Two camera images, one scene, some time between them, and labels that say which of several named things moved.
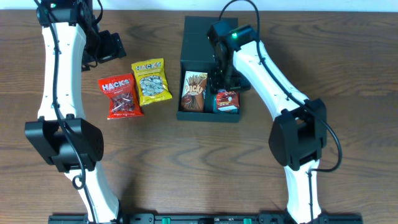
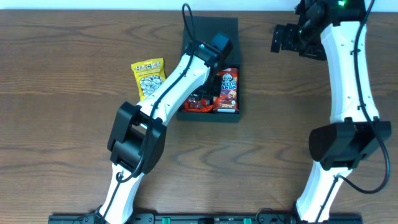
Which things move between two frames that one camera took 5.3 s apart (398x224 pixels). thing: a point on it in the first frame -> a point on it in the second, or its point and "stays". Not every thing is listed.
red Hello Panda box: x=227 y=101 stays
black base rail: x=355 y=218 stays
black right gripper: x=214 y=84 -> x=288 y=31
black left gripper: x=113 y=49 -> x=216 y=93
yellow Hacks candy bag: x=152 y=81 stays
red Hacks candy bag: x=124 y=100 -> x=198 y=104
